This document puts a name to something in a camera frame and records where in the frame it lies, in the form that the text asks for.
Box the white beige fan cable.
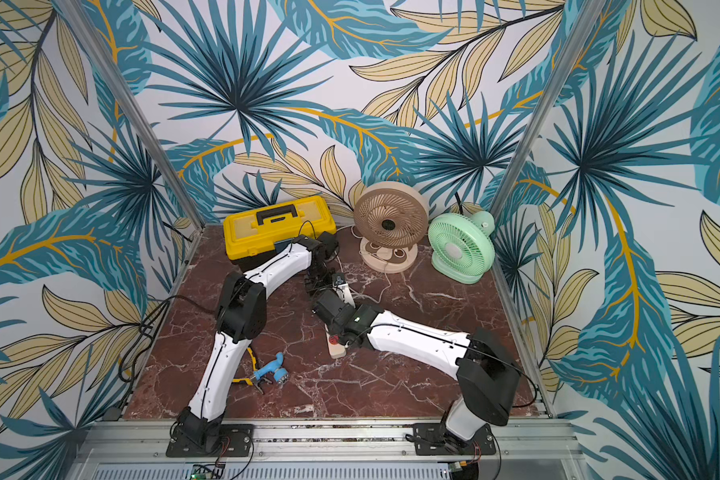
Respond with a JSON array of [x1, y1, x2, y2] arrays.
[[335, 226, 391, 289]]

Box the beige red power strip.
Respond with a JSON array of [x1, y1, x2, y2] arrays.
[[326, 276, 355, 359]]

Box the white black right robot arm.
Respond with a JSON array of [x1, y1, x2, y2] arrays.
[[312, 291, 522, 444]]

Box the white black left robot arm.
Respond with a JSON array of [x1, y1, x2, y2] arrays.
[[172, 232, 338, 454]]

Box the beige raccoon desk fan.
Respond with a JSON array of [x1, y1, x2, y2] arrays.
[[354, 181, 429, 274]]

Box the green desk fan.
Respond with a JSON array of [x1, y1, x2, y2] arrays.
[[428, 211, 495, 284]]

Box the yellow black toolbox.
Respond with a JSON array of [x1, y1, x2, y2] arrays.
[[222, 196, 337, 261]]

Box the blue plastic pipe fitting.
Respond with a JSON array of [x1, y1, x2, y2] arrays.
[[252, 352, 289, 385]]

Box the yellow black pliers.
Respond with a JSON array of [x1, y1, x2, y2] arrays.
[[232, 347, 264, 395]]

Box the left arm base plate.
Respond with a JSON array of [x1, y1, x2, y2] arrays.
[[166, 423, 254, 458]]

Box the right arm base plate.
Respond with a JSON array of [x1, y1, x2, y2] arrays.
[[405, 422, 497, 458]]

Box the black cable bundle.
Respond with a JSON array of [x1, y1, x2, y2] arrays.
[[116, 293, 223, 385]]

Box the aluminium front rail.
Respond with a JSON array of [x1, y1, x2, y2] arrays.
[[67, 417, 592, 479]]

